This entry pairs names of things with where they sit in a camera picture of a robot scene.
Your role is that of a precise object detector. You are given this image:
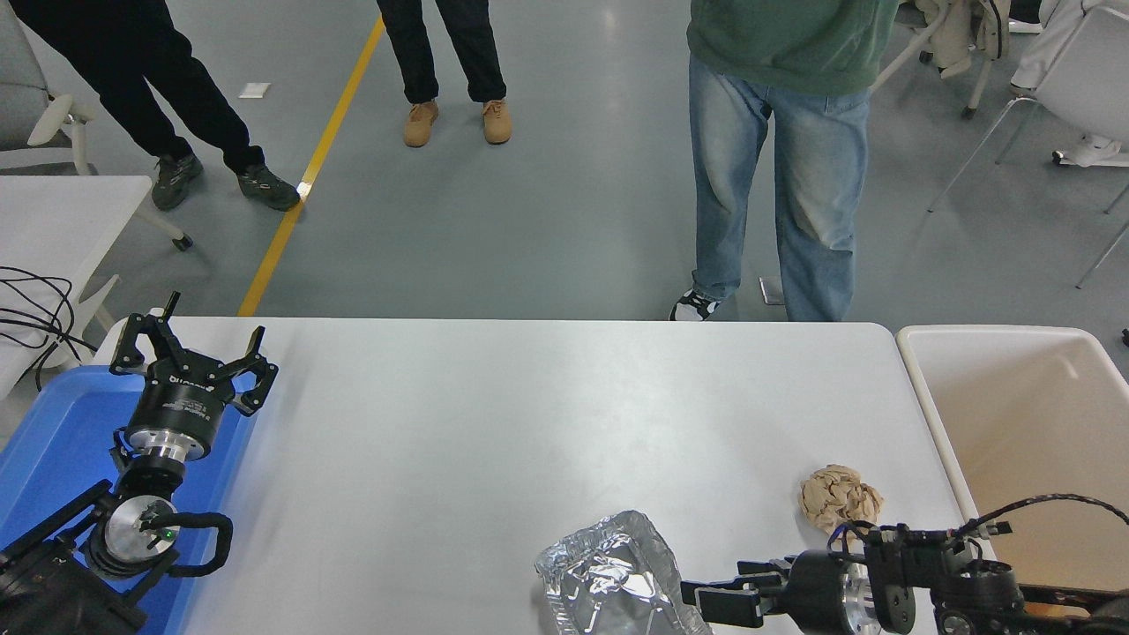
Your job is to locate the grey white office chair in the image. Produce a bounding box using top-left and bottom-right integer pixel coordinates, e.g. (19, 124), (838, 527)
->
(0, 0), (98, 176)

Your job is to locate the beige garment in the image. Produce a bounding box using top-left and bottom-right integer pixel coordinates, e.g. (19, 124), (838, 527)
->
(913, 0), (1006, 80)

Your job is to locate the crumpled tan paper ball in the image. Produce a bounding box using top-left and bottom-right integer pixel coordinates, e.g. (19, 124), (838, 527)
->
(798, 465), (885, 535)

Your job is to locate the blue plastic tray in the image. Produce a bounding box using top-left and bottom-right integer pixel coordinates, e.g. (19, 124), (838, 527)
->
(0, 366), (261, 635)

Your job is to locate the silver foil tray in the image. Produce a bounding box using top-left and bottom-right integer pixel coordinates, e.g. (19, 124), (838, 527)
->
(534, 510), (714, 635)

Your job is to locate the white wheeled chair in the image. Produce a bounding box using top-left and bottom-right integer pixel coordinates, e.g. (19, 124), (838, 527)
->
(873, 0), (1011, 120)

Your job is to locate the black cable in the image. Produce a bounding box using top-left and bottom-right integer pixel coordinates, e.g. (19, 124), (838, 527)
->
(0, 266), (100, 393)

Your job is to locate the large pale plastic bin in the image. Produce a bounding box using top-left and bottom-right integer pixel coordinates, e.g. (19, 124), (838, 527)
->
(895, 325), (1129, 635)

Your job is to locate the white chair base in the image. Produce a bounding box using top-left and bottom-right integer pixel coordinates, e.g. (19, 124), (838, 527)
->
(1052, 132), (1129, 168)

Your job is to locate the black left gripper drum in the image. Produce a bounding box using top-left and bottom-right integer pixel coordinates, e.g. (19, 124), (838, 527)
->
(128, 370), (232, 442)

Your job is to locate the person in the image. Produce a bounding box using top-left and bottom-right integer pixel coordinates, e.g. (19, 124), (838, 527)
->
(668, 0), (901, 323)
(4, 0), (303, 213)
(376, 0), (514, 148)

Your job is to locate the white side table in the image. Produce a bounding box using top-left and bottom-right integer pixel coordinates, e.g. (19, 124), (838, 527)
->
(0, 175), (193, 398)

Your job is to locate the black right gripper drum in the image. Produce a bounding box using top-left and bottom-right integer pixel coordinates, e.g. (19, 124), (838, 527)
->
(785, 549), (850, 635)

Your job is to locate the white chair with metal legs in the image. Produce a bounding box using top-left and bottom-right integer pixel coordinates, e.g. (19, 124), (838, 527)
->
(926, 4), (1129, 290)

